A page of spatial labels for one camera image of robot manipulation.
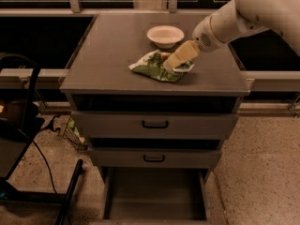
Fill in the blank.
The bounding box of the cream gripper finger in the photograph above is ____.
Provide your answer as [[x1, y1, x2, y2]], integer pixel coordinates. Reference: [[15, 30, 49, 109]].
[[163, 40, 200, 69]]

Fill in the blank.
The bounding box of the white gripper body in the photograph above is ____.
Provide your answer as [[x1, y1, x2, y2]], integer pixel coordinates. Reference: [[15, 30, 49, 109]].
[[192, 16, 225, 53]]

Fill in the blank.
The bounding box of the green jalapeno chip bag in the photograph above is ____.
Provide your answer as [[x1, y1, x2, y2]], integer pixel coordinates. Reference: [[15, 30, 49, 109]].
[[128, 50, 194, 83]]

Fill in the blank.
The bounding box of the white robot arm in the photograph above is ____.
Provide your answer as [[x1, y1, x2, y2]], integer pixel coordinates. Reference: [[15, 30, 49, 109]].
[[163, 0, 300, 69]]

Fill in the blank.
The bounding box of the grey drawer cabinet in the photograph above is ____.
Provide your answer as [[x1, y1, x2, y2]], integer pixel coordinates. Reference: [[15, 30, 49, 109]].
[[59, 13, 251, 183]]

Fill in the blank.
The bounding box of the grey top drawer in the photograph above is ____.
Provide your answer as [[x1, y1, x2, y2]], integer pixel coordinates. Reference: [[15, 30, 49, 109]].
[[72, 95, 238, 140]]

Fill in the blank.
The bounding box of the grey drawer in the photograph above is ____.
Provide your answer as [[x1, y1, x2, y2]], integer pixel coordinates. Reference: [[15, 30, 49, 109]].
[[72, 95, 238, 140], [88, 139, 221, 169], [100, 168, 211, 225]]

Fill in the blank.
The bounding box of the grey middle drawer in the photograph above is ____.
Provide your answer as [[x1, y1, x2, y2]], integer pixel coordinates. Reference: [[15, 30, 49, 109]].
[[88, 139, 221, 169]]

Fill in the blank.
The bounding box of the grey bottom drawer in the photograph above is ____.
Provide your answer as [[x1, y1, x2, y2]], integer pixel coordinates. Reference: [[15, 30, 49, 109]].
[[100, 168, 211, 225]]

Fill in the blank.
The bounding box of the white bowl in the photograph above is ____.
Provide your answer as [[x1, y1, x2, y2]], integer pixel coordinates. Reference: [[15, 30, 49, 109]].
[[147, 25, 185, 49]]

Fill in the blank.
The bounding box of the black top drawer handle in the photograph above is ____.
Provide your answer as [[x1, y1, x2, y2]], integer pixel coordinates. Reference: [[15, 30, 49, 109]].
[[142, 120, 169, 129]]

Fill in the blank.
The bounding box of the black drawer handle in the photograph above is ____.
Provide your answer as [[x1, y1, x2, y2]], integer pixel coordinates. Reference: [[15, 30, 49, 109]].
[[142, 120, 169, 129], [142, 155, 165, 163]]

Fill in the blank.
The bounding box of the black middle drawer handle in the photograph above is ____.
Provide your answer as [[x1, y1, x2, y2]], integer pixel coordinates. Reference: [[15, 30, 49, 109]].
[[142, 155, 165, 163]]

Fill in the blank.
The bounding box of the wire basket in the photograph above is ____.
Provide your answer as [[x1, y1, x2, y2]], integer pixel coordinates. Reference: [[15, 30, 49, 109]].
[[63, 118, 88, 152]]

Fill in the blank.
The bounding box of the black cable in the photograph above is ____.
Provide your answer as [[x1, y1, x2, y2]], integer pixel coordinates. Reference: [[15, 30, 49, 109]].
[[31, 114, 73, 225]]

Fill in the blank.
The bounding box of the black chair frame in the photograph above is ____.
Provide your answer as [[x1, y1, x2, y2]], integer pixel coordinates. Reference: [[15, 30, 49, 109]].
[[0, 52, 83, 225]]

